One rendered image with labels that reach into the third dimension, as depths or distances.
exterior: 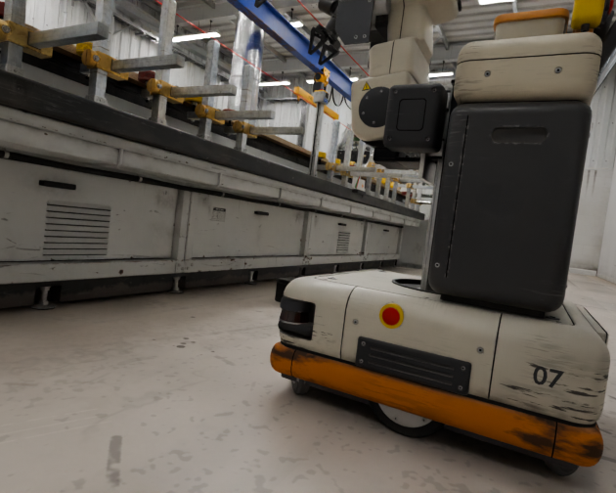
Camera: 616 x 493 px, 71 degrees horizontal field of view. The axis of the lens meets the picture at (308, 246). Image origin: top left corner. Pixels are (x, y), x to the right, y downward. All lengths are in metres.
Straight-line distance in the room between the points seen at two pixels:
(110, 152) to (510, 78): 1.21
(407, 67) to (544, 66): 0.36
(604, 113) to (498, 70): 11.30
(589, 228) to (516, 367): 10.97
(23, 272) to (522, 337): 1.47
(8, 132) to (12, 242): 0.42
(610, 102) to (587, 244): 3.24
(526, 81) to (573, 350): 0.49
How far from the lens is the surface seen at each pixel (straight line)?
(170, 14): 1.81
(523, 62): 0.96
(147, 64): 1.47
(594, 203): 11.86
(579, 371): 0.88
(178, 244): 2.11
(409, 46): 1.21
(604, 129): 12.15
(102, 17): 1.61
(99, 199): 1.86
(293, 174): 2.43
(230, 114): 1.87
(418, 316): 0.90
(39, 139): 1.47
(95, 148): 1.57
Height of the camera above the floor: 0.41
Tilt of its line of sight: 3 degrees down
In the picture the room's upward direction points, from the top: 7 degrees clockwise
